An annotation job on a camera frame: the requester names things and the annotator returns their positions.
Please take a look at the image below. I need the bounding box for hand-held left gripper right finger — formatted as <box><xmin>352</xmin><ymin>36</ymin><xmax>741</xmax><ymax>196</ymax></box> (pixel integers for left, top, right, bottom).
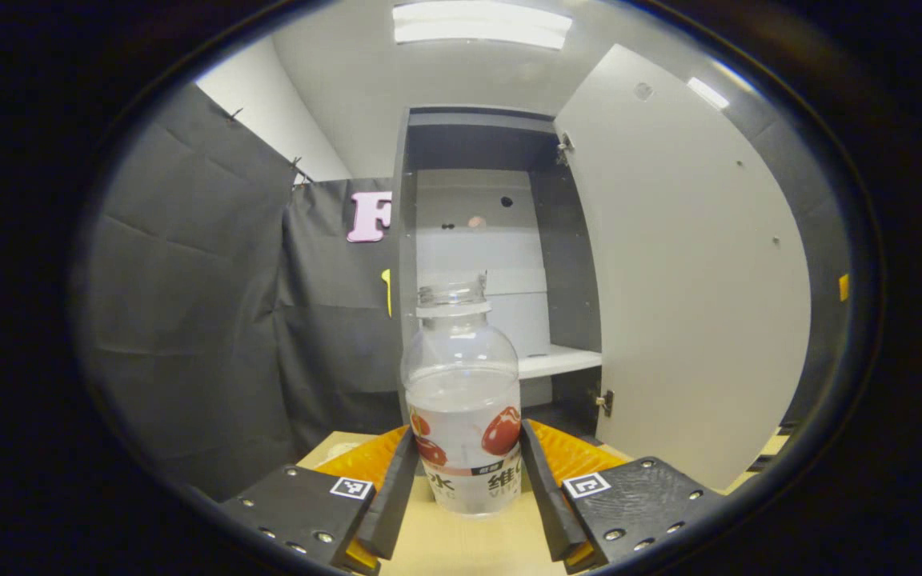
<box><xmin>519</xmin><ymin>418</ymin><xmax>726</xmax><ymax>575</ymax></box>

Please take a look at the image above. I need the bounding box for clear plastic bottle red label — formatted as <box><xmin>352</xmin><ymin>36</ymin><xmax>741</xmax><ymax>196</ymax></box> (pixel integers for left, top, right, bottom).
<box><xmin>401</xmin><ymin>274</ymin><xmax>524</xmax><ymax>517</ymax></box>

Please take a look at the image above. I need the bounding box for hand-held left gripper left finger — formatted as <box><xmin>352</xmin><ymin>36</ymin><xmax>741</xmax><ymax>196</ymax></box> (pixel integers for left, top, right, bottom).
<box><xmin>217</xmin><ymin>424</ymin><xmax>422</xmax><ymax>576</ymax></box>

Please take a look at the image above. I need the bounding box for black backdrop cloth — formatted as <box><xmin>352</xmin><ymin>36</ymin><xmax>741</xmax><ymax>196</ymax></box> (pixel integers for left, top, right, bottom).
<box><xmin>69</xmin><ymin>80</ymin><xmax>854</xmax><ymax>501</ymax></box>

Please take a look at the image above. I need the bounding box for white cabinet shelf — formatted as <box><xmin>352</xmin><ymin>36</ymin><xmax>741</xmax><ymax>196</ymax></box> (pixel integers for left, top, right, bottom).
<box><xmin>517</xmin><ymin>344</ymin><xmax>602</xmax><ymax>379</ymax></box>

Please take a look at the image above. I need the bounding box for grey cabinet door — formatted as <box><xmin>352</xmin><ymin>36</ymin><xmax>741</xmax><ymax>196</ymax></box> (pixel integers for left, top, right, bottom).
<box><xmin>553</xmin><ymin>44</ymin><xmax>812</xmax><ymax>490</ymax></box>

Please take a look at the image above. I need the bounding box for small ceiling light panel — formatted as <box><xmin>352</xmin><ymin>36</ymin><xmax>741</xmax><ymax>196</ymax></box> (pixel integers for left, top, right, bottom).
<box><xmin>687</xmin><ymin>76</ymin><xmax>731</xmax><ymax>110</ymax></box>

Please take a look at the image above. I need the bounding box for dark grey cabinet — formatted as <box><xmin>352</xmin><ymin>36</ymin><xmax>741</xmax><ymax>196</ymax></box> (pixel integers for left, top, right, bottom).
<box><xmin>393</xmin><ymin>104</ymin><xmax>614</xmax><ymax>441</ymax></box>

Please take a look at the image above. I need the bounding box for large ceiling light panel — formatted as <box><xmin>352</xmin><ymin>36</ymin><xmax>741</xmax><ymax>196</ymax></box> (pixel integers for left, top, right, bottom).
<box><xmin>393</xmin><ymin>0</ymin><xmax>574</xmax><ymax>50</ymax></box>

